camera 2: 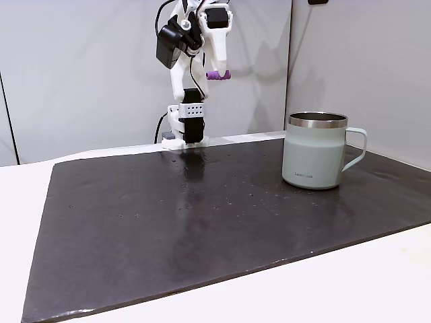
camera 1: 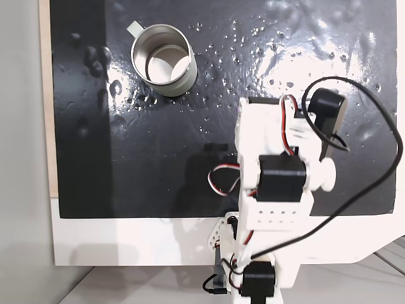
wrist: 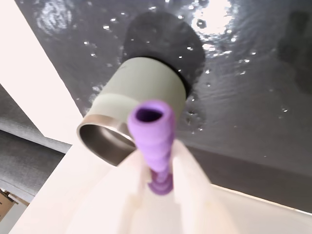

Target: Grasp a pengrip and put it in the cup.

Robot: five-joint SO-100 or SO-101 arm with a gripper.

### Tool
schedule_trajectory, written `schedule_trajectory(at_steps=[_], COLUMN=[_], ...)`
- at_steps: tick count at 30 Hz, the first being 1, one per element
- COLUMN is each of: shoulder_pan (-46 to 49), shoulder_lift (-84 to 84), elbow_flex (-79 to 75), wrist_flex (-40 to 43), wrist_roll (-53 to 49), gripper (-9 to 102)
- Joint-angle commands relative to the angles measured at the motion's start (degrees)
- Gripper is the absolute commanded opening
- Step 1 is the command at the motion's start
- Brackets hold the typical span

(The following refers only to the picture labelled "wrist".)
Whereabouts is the brown cardboard box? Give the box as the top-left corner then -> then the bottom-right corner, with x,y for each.
0,188 -> 19,222

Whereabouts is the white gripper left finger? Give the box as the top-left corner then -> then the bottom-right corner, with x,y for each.
82,148 -> 156,234

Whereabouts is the grey fabric sofa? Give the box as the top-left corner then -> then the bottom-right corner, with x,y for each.
0,84 -> 73,204

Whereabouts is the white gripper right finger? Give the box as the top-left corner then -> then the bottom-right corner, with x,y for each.
172,140 -> 240,234

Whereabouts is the sage green steel-rimmed cup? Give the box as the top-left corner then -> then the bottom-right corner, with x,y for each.
77,56 -> 187,167

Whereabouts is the dark slate table mat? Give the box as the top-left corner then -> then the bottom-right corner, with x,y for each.
18,0 -> 312,213

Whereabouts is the dark round coaster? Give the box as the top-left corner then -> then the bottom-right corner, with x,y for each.
123,11 -> 206,96

